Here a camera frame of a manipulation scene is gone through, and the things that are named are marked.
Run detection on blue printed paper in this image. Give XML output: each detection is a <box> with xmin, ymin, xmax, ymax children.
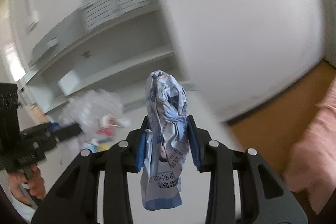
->
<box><xmin>141</xmin><ymin>70</ymin><xmax>189</xmax><ymax>210</ymax></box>

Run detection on pile of trash wrappers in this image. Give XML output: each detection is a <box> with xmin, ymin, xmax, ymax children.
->
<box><xmin>59</xmin><ymin>89</ymin><xmax>130</xmax><ymax>154</ymax></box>

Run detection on person's left hand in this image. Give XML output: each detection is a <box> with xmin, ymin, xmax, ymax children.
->
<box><xmin>7</xmin><ymin>165</ymin><xmax>46</xmax><ymax>206</ymax></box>

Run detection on grey desk shelf unit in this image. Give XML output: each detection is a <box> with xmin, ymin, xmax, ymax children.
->
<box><xmin>24</xmin><ymin>0</ymin><xmax>187</xmax><ymax>115</ymax></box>

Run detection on pink bed blanket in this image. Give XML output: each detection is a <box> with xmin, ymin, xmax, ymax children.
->
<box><xmin>284</xmin><ymin>81</ymin><xmax>335</xmax><ymax>214</ymax></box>

